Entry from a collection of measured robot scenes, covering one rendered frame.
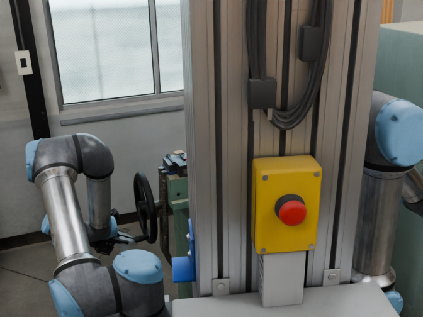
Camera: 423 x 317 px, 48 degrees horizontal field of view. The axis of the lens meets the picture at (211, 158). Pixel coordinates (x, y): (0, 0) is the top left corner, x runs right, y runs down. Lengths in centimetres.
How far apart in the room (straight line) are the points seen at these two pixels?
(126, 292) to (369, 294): 59
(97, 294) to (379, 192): 66
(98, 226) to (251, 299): 96
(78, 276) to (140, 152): 207
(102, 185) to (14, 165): 165
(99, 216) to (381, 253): 91
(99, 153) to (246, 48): 84
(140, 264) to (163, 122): 205
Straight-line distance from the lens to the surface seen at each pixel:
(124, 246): 188
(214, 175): 67
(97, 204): 157
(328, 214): 75
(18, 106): 299
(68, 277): 118
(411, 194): 129
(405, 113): 95
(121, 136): 311
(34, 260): 321
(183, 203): 181
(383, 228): 106
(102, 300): 117
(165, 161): 183
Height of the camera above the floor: 173
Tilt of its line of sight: 23 degrees down
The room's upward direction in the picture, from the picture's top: 1 degrees counter-clockwise
